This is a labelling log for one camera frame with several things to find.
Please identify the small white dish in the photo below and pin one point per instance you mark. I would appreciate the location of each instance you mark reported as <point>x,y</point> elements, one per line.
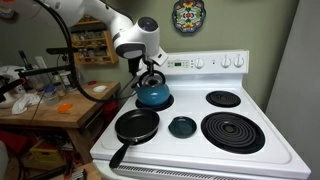
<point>100,89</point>

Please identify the yellow plastic crate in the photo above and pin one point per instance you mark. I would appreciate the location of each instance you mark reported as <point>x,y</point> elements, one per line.
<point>46,158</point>

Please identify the colourful decorative wall plate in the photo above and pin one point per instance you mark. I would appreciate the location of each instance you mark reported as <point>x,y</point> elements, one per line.
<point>189,15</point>

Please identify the red container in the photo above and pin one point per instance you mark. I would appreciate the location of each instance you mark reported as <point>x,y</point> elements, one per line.
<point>110,110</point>

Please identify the white labelled jar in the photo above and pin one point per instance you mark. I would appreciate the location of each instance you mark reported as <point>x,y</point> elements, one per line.
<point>67,80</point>

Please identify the wooden butcher block table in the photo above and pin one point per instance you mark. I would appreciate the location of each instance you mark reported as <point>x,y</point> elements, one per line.
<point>80,115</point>

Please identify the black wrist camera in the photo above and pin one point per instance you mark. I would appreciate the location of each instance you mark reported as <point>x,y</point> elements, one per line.
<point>134,66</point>

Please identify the white crumpled cloth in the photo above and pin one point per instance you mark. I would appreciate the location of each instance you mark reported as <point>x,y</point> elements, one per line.
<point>26,102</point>

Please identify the black frying pan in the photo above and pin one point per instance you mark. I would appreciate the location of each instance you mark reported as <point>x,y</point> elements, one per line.
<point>137,124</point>

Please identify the small dark blue dish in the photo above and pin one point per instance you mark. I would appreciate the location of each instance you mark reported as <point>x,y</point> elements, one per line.
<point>182,127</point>

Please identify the white stove knob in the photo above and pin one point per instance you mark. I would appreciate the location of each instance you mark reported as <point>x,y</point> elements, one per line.
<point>199,63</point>
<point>238,61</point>
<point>226,62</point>

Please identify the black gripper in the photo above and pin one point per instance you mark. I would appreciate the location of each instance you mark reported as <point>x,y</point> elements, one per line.
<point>150,62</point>

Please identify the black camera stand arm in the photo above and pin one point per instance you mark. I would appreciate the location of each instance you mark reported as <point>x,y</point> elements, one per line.
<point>43,71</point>

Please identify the white electric stove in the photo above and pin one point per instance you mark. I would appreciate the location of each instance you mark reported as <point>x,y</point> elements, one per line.
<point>200,156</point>

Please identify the small orange object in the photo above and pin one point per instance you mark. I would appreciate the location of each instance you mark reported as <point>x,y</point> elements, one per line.
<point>65,108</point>

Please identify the glass jar with blue lid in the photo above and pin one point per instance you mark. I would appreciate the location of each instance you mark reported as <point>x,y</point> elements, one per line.
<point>50,96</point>

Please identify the wooden spice rack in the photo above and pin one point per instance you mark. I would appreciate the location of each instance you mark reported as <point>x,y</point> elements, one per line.
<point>96,46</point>

